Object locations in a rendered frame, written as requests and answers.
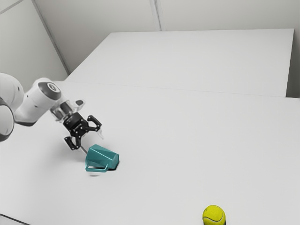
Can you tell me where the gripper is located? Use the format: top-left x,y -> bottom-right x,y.
62,112 -> 105,154

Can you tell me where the teal faceted mug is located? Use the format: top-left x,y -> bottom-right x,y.
84,144 -> 120,173

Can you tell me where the yellow tennis ball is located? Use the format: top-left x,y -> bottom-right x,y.
202,205 -> 226,225

